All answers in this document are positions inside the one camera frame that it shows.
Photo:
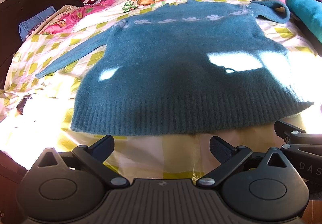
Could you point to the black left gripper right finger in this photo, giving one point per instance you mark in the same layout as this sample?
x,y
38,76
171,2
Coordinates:
x,y
232,160

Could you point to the small dark object on bed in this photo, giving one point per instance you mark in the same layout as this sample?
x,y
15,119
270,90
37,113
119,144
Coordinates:
x,y
22,103

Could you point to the teal knitted sweater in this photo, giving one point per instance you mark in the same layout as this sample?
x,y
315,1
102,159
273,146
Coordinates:
x,y
195,67

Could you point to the dark wooden headboard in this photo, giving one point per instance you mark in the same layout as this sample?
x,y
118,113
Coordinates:
x,y
13,12

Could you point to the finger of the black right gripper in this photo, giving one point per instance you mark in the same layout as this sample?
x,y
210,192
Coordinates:
x,y
302,152
284,130

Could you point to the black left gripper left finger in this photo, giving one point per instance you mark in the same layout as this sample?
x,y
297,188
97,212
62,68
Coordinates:
x,y
92,158

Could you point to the blue pillow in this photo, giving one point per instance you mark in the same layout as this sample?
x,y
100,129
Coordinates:
x,y
27,27

